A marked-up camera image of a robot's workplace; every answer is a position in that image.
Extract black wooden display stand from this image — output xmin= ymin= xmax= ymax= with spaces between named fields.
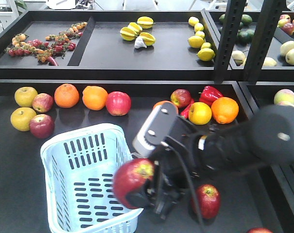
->
xmin=0 ymin=11 xmax=294 ymax=233

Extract bright red apple left group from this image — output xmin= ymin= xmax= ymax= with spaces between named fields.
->
xmin=105 ymin=91 xmax=131 ymax=116

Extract yellow-green apple front left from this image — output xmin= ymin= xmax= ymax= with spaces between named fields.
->
xmin=10 ymin=107 xmax=36 ymax=132

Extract orange right of lemon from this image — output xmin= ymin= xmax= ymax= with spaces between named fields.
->
xmin=211 ymin=97 xmax=239 ymax=124

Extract pale peach rear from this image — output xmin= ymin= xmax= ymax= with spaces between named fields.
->
xmin=274 ymin=89 xmax=294 ymax=106

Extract small red apple rear left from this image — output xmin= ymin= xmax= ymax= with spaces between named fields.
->
xmin=32 ymin=93 xmax=53 ymax=113

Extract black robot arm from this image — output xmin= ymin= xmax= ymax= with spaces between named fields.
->
xmin=125 ymin=103 xmax=294 ymax=216

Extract orange rear left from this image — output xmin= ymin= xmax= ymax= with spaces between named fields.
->
xmin=54 ymin=83 xmax=80 ymax=108

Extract pale peach front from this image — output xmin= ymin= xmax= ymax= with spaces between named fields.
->
xmin=278 ymin=101 xmax=294 ymax=108

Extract yellow-green apple rear left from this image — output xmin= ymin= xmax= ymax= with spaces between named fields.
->
xmin=14 ymin=86 xmax=38 ymax=107

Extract pale peach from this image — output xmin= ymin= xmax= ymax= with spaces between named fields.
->
xmin=274 ymin=89 xmax=294 ymax=106
xmin=278 ymin=101 xmax=294 ymax=108

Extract white garlic bulb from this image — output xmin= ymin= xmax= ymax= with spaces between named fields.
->
xmin=134 ymin=36 xmax=147 ymax=49

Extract large orange left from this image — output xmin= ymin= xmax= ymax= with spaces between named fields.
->
xmin=152 ymin=100 xmax=179 ymax=114

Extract light blue plastic basket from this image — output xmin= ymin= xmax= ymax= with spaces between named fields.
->
xmin=40 ymin=123 xmax=142 ymax=233

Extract red apple edge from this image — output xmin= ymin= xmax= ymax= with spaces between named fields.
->
xmin=113 ymin=158 xmax=154 ymax=209
xmin=246 ymin=227 xmax=273 ymax=233

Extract yellow-green apple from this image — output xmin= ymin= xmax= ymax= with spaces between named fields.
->
xmin=10 ymin=107 xmax=36 ymax=132
xmin=14 ymin=86 xmax=38 ymax=107

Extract cherry tomato vine bunch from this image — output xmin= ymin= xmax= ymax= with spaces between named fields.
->
xmin=4 ymin=21 xmax=88 ymax=66

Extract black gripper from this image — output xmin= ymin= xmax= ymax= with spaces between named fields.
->
xmin=125 ymin=116 xmax=205 ymax=220

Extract dark red apple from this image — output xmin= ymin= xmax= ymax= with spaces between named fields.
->
xmin=30 ymin=114 xmax=54 ymax=139
xmin=195 ymin=184 xmax=221 ymax=219
xmin=170 ymin=89 xmax=191 ymax=108

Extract yellow round fruit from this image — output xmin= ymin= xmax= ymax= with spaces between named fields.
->
xmin=189 ymin=102 xmax=212 ymax=125

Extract red bell pepper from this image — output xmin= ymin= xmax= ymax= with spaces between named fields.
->
xmin=199 ymin=85 xmax=223 ymax=106

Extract orange beside red apple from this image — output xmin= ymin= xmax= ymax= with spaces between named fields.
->
xmin=82 ymin=86 xmax=108 ymax=111

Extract red chili pepper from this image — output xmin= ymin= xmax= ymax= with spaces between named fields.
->
xmin=180 ymin=98 xmax=194 ymax=119

